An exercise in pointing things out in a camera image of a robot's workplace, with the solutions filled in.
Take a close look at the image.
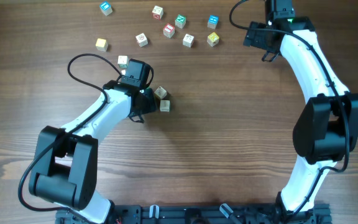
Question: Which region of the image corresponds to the green Z wooden block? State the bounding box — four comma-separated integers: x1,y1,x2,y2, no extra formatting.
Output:
145,88,154,93

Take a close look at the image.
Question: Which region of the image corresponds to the wooden block yellow side A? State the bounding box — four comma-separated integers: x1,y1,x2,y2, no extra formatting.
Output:
154,86,168,100

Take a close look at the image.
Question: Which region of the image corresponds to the wooden block apple picture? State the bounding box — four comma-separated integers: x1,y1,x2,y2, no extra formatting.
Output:
160,100,170,112

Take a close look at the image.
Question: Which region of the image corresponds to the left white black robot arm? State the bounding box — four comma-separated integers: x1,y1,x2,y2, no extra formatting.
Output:
23,80,157,223

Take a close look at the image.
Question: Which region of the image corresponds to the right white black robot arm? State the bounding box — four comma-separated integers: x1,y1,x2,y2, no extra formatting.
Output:
244,17,358,223

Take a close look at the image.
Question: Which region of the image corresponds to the wooden block green V side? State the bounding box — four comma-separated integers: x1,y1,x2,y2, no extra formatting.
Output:
117,55,129,68

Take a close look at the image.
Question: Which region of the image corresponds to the yellow top block carrot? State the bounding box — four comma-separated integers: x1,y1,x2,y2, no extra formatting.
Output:
207,32,220,47

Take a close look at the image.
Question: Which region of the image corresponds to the blue top block right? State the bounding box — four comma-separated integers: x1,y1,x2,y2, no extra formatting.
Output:
207,15,219,29

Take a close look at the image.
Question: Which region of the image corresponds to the yellow top wooden block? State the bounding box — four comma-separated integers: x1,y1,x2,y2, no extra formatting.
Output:
96,39,108,52

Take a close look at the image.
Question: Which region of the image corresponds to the red top wooden block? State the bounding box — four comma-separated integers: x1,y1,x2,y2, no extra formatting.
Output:
163,24,175,39

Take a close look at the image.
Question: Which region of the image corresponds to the wooden block red six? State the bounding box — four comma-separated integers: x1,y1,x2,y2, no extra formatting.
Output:
183,34,194,48

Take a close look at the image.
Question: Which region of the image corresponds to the green N wooden block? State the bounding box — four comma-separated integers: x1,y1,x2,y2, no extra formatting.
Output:
175,14,186,29

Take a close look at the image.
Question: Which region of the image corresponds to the red side wooden block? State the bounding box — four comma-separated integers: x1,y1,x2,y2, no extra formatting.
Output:
152,6,163,20

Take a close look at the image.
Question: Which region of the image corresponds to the blue top wooden block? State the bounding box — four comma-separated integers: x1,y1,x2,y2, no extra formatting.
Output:
99,1,112,16

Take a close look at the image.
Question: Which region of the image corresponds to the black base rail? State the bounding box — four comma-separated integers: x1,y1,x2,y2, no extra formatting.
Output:
55,203,333,224

